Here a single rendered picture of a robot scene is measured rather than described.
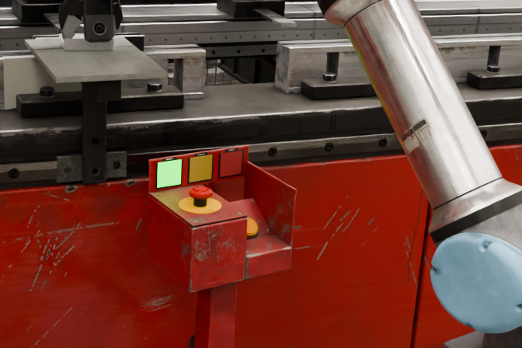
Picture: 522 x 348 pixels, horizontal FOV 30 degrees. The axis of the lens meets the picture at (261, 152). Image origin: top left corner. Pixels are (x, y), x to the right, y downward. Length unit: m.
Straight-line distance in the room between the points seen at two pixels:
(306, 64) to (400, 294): 0.54
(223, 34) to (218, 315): 0.71
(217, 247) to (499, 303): 0.65
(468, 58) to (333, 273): 0.55
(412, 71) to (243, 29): 1.13
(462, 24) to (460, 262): 1.45
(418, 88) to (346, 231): 0.93
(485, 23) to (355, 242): 0.75
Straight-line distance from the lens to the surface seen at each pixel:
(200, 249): 1.58
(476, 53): 2.18
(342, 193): 1.95
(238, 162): 1.74
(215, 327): 1.73
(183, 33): 2.14
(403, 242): 2.08
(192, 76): 1.88
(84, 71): 1.57
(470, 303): 1.08
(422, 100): 1.09
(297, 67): 1.96
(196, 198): 1.61
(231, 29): 2.17
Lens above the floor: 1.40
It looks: 19 degrees down
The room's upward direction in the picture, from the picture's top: 4 degrees clockwise
